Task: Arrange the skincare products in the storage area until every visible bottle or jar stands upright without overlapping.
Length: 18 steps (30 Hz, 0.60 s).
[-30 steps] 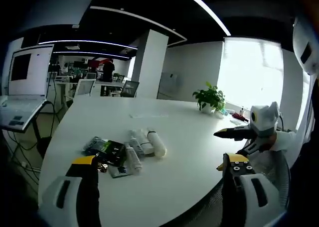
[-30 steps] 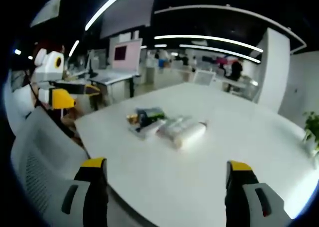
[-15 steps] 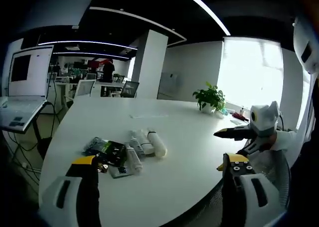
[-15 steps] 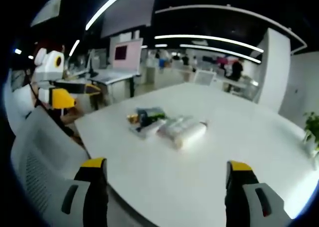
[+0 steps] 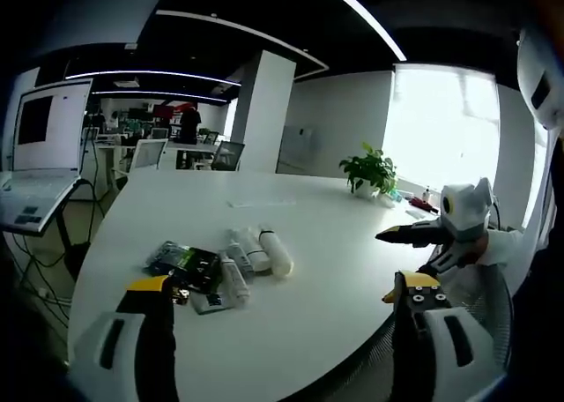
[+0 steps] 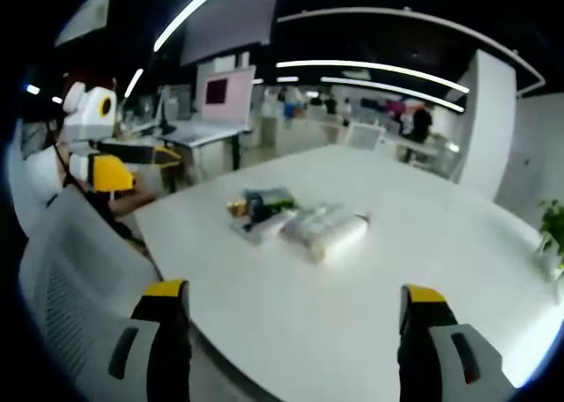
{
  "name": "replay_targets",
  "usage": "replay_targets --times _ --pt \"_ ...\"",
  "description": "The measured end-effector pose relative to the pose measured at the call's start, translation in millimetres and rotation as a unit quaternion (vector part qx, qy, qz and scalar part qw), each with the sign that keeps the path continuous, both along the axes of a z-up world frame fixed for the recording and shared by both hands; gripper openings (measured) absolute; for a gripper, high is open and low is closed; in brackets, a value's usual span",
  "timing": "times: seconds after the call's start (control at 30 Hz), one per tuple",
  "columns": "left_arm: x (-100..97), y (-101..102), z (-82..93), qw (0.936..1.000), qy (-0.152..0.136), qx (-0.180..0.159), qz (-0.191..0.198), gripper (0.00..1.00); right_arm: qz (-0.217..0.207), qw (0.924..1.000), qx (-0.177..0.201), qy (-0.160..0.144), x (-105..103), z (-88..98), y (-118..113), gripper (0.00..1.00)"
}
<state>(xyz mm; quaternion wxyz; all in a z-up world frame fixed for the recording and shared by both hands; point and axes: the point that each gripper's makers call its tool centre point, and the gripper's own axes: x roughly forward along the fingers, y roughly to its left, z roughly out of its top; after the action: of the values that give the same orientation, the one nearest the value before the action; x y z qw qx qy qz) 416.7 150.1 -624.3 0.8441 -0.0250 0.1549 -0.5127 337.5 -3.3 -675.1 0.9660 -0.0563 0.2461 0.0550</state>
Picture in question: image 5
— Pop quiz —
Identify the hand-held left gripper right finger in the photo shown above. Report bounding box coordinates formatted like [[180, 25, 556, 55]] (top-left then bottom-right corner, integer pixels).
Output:
[[381, 269, 508, 402]]

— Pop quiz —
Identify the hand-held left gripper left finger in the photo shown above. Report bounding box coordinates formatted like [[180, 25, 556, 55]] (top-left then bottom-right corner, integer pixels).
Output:
[[69, 274, 178, 402]]

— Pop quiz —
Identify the grey skincare box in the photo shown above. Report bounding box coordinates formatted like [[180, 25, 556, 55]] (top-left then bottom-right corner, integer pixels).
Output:
[[189, 289, 234, 316]]

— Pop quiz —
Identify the dark green skincare packet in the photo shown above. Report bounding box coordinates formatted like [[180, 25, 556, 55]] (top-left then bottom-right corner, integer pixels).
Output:
[[142, 240, 191, 278]]

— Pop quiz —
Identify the black skincare packet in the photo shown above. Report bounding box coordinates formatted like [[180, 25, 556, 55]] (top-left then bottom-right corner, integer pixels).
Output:
[[174, 247, 224, 294]]

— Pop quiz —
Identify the slim white skincare tube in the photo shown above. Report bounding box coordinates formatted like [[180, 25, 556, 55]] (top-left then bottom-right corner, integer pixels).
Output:
[[218, 250, 251, 310]]

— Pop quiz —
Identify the grey-capped white skincare tube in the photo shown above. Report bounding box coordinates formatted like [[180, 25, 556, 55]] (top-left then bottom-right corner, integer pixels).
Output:
[[226, 228, 256, 285]]

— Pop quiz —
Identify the large white skincare bottle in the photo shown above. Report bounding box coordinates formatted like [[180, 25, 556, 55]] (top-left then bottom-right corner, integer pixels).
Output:
[[258, 229, 295, 279]]

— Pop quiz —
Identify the white skincare tube black band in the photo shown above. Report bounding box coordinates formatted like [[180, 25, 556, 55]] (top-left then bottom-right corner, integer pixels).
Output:
[[240, 227, 271, 273]]

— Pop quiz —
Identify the red tool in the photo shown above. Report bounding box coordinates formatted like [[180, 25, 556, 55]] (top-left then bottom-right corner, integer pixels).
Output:
[[408, 197, 438, 214]]

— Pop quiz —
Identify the grey mesh chair back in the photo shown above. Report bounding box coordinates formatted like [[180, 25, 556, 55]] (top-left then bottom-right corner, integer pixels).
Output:
[[343, 260, 516, 402]]

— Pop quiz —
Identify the potted green plant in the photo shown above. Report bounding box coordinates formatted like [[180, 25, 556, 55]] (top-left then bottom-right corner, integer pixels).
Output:
[[338, 142, 398, 199]]

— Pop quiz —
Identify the black laptop stand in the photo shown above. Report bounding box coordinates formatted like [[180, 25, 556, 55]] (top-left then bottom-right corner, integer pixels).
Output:
[[51, 177, 96, 284]]

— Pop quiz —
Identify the white worn device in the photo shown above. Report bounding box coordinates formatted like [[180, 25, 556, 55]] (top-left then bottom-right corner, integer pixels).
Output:
[[516, 21, 564, 130]]

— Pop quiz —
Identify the white mesh office chair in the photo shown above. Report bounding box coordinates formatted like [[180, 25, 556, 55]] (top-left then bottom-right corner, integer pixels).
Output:
[[111, 138, 170, 190]]

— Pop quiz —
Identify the white square pillar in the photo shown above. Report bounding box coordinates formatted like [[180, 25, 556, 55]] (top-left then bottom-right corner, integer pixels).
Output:
[[230, 48, 297, 175]]

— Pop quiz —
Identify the dark mesh office chair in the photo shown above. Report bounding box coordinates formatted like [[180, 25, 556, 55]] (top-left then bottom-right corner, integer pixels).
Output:
[[211, 140, 247, 172]]

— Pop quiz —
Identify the open white laptop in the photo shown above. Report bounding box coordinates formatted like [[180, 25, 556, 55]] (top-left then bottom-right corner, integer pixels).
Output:
[[0, 78, 94, 236]]

